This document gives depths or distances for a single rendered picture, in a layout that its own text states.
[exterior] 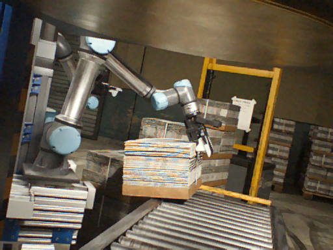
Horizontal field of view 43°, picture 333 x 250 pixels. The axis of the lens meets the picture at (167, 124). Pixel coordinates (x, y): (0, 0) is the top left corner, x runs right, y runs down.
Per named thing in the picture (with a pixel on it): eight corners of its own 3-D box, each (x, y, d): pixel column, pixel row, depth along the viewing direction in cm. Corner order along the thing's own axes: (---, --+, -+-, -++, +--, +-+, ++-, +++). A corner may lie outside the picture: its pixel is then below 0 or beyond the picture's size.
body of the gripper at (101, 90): (100, 94, 274) (85, 92, 265) (104, 81, 273) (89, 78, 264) (107, 97, 269) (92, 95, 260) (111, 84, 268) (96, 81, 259)
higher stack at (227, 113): (158, 244, 360) (187, 95, 353) (175, 237, 385) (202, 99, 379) (198, 260, 340) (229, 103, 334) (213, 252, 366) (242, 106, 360)
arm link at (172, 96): (149, 109, 192) (171, 103, 196) (159, 112, 181) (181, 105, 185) (146, 93, 190) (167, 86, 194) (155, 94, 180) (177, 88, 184)
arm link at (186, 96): (168, 86, 192) (185, 81, 195) (177, 109, 191) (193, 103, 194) (174, 81, 185) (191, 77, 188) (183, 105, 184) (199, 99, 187)
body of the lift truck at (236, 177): (180, 226, 426) (195, 148, 422) (203, 218, 474) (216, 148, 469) (244, 249, 392) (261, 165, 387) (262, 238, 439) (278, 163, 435)
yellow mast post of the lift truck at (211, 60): (173, 218, 415) (207, 41, 406) (177, 217, 423) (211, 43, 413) (181, 221, 410) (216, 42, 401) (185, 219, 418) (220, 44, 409)
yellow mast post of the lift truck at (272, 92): (235, 239, 382) (274, 48, 373) (239, 237, 390) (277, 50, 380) (244, 243, 378) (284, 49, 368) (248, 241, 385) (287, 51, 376)
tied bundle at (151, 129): (138, 149, 303) (144, 118, 302) (158, 149, 329) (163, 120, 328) (184, 161, 285) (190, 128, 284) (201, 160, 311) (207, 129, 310)
